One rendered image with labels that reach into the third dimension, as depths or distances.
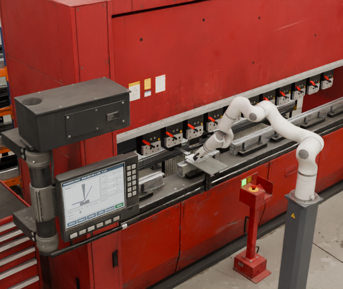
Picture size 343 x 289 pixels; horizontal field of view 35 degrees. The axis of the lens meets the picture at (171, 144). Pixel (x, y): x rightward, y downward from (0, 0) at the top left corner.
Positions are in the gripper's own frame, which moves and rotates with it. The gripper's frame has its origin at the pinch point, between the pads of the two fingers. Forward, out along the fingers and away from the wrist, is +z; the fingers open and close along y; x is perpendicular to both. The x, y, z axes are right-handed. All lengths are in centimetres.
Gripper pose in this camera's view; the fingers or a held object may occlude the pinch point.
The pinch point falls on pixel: (197, 156)
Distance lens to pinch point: 403.3
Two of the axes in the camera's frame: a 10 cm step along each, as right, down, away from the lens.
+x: 4.9, 8.4, -2.3
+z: -4.3, 4.6, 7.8
